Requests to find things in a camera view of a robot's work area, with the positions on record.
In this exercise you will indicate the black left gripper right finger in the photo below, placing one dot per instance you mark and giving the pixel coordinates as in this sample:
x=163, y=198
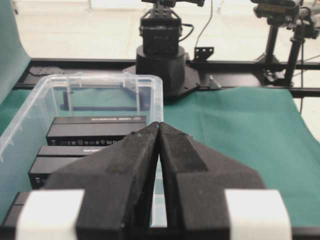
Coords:
x=195, y=177

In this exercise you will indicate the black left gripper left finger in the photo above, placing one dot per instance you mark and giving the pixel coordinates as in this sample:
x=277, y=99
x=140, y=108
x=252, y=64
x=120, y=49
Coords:
x=118, y=183

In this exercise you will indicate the black camera box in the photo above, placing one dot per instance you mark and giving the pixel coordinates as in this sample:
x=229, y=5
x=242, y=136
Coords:
x=92, y=130
x=12, y=215
x=51, y=158

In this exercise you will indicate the clear plastic storage case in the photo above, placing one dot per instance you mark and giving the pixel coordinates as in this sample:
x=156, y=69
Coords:
x=26, y=116

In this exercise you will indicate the green table cloth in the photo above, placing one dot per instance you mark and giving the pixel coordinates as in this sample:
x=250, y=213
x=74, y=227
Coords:
x=259, y=127

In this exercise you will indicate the black metal bracket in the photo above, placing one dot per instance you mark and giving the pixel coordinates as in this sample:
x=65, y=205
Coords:
x=201, y=54

